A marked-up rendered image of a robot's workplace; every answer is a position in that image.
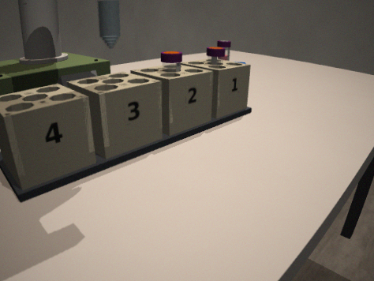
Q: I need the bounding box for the beige bucket adapter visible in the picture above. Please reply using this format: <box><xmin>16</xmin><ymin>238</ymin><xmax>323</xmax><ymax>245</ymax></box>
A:
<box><xmin>67</xmin><ymin>72</ymin><xmax>163</xmax><ymax>159</ymax></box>
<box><xmin>130</xmin><ymin>65</ymin><xmax>213</xmax><ymax>136</ymax></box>
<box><xmin>0</xmin><ymin>84</ymin><xmax>96</xmax><ymax>190</ymax></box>
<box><xmin>181</xmin><ymin>59</ymin><xmax>251</xmax><ymax>118</ymax></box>

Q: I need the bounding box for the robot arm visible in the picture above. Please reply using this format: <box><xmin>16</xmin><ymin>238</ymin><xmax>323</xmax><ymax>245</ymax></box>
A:
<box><xmin>18</xmin><ymin>0</ymin><xmax>68</xmax><ymax>65</ymax></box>

